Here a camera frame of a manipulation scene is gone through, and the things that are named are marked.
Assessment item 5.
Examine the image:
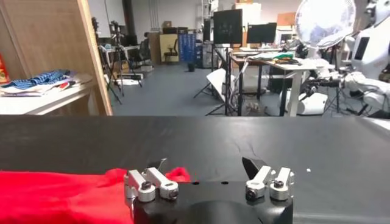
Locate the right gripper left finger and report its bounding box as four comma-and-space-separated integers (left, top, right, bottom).
123, 157, 180, 204

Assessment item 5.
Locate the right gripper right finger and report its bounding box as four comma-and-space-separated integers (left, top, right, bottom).
241, 156, 295, 201

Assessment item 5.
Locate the red t-shirt with bear print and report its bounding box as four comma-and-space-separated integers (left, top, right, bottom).
0, 166, 192, 224

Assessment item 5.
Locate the blue striped clothes pile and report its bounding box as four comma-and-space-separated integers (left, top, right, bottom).
1, 69, 71, 90

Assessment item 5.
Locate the black table cover sheet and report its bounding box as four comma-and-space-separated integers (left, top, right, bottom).
0, 114, 390, 224

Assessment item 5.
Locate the brown desk with black legs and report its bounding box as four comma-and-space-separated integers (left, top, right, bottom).
229, 53, 275, 117

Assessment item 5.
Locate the white desk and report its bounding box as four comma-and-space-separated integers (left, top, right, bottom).
231, 54, 317, 117

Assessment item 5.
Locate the white reflector board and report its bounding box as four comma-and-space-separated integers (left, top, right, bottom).
206, 68, 237, 103

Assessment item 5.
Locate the black tripod stand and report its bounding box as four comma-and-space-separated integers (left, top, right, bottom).
193, 44, 241, 116

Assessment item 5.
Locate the white table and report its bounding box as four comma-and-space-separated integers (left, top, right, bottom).
0, 80, 98, 116

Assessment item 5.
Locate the black office chair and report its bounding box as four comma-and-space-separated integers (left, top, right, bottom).
163, 38, 179, 63

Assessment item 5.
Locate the blue drawer cabinet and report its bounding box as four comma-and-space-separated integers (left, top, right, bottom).
178, 32, 197, 63

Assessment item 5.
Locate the wide black monitor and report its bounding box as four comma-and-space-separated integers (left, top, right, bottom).
246, 22, 277, 44

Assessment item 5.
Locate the black monitor on stand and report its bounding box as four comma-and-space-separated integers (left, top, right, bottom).
212, 8, 244, 46

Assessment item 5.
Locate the white humanoid robot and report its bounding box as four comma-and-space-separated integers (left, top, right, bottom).
280, 0, 390, 119

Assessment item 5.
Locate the white electric fan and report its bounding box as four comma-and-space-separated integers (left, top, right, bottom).
294, 0, 356, 49

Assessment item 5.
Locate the wooden shelf unit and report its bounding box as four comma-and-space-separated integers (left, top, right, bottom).
0, 0, 113, 116

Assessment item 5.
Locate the red chips can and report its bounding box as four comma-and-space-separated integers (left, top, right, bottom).
0, 53, 10, 85

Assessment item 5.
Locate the black camera tripod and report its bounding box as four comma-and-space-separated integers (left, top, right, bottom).
100, 20, 143, 105

